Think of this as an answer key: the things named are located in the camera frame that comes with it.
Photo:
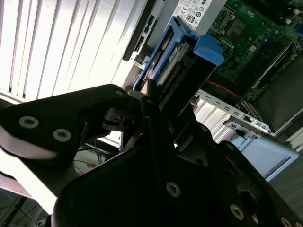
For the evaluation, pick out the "hard disk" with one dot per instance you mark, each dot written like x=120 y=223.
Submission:
x=208 y=47

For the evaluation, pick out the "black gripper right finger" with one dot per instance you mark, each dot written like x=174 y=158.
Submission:
x=236 y=189

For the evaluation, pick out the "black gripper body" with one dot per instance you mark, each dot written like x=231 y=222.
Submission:
x=113 y=194

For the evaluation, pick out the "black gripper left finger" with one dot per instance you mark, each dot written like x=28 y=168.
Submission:
x=59 y=113

